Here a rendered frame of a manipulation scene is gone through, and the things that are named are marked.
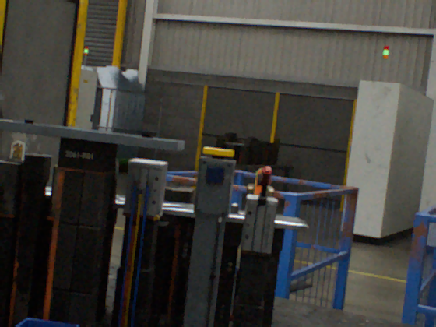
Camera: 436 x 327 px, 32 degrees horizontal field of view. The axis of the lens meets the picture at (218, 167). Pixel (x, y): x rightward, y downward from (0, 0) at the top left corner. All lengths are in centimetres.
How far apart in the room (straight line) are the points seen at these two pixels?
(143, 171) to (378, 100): 792
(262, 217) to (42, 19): 370
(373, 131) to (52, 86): 511
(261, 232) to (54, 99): 381
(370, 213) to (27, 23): 562
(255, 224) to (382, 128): 782
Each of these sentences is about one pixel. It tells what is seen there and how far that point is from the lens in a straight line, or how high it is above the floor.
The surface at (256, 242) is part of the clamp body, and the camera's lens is 163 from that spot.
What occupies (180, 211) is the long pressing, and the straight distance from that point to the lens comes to 174.
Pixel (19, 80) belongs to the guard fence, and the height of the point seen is 135.
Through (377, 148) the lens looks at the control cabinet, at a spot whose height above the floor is 119.
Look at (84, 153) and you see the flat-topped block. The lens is 148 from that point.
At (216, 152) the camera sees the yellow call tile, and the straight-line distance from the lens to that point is 146.
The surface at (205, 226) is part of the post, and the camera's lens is 147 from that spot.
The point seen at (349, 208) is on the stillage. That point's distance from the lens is 451.
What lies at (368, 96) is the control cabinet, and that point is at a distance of 948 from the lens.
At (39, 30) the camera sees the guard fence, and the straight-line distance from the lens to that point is 512.
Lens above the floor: 120
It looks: 3 degrees down
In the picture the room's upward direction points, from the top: 7 degrees clockwise
